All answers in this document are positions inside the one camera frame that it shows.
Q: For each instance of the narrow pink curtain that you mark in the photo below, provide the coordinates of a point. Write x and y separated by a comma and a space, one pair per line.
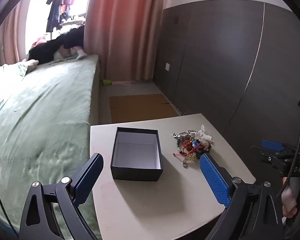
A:
12, 37

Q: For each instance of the pink cloth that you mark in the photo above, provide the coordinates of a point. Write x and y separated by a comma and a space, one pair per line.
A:
40, 41

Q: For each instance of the black cardboard box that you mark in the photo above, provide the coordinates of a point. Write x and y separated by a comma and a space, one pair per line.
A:
136, 152

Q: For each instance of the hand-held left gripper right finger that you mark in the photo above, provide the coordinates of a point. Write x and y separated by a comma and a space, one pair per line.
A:
213, 180

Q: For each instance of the bed with green sheet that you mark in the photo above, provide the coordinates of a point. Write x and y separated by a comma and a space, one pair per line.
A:
37, 130

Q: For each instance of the small green floor object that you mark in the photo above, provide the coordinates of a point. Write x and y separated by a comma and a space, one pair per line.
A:
107, 82

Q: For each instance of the pile of jewelry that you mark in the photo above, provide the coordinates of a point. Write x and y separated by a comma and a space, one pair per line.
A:
193, 145

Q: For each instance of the flat brown cardboard sheet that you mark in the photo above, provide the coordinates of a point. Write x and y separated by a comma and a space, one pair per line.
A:
140, 108

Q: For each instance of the white sock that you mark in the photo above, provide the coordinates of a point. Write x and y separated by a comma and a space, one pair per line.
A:
80, 54

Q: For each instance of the person's right hand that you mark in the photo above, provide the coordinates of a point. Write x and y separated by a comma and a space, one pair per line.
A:
288, 197

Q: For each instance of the white wall socket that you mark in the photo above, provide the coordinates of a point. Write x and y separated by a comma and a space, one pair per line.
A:
167, 66

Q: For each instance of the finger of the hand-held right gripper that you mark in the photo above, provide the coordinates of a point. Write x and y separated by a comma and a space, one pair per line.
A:
270, 157
272, 145

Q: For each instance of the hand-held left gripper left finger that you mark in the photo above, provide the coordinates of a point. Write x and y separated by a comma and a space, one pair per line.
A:
87, 177

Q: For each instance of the black clothes heap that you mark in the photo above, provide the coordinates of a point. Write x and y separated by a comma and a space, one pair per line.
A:
52, 47

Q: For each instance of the hanging dark clothes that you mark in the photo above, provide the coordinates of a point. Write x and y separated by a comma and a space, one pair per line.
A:
60, 5

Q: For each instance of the light green quilt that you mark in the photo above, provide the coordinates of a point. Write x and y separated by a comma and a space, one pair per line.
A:
20, 68

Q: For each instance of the wide pink curtain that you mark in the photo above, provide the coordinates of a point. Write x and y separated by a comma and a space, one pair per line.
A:
125, 30

